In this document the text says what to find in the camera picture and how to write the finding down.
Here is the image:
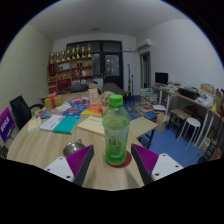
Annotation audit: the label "black microphone stand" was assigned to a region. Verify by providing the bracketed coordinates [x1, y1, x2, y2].
[126, 63, 135, 95]

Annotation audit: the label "white round stool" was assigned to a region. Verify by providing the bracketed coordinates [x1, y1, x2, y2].
[176, 116, 202, 152]

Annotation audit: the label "long white side desk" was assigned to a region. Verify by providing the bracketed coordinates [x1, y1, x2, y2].
[151, 83, 224, 162]

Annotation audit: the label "pink flowers in white pot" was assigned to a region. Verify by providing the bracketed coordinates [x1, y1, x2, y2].
[99, 90, 116, 108]

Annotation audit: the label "dark glass door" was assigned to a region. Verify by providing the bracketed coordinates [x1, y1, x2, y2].
[66, 40, 124, 90]

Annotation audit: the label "black office chair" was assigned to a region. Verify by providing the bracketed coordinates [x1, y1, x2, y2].
[9, 95, 45, 131]

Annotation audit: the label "yellow gift box red ribbon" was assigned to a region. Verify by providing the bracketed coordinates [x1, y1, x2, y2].
[43, 91, 65, 111]

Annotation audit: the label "blue book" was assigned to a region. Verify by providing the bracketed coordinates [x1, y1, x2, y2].
[61, 104, 90, 118]

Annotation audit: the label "white booklet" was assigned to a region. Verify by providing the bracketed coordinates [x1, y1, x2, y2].
[38, 114, 66, 132]

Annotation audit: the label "teal book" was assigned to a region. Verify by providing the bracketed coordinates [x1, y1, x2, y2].
[52, 114, 82, 136]

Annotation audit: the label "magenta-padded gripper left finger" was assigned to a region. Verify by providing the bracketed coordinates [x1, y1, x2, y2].
[44, 144, 95, 187]

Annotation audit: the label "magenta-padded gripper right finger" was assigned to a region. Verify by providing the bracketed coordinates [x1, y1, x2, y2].
[130, 143, 185, 186]

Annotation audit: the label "stainless steel cup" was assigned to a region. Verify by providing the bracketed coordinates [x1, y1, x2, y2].
[62, 138, 86, 158]

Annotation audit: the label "pink box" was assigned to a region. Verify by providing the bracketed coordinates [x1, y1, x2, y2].
[69, 96, 90, 106]

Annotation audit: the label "orange and white standing carton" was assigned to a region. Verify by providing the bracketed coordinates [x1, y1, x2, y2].
[87, 88, 101, 106]

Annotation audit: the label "orange book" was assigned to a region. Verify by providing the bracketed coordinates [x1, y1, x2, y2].
[80, 103, 104, 118]

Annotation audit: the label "wooden shelf unit with trophies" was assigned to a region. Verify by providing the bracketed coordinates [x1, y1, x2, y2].
[47, 43, 95, 95]

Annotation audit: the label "purple sign board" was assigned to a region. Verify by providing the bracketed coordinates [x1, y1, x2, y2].
[0, 106, 16, 144]

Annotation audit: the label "brown wooden stool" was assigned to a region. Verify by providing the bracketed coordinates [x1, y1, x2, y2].
[167, 107, 192, 140]

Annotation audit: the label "white wall air conditioner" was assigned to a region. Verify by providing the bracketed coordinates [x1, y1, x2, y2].
[136, 38, 153, 53]

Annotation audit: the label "small cream book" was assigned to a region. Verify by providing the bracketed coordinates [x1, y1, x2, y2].
[26, 116, 43, 134]

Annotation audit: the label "black computer monitor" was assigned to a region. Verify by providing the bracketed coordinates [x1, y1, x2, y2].
[154, 71, 170, 86]

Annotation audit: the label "green tea plastic bottle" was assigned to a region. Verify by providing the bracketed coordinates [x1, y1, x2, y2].
[101, 94, 131, 167]

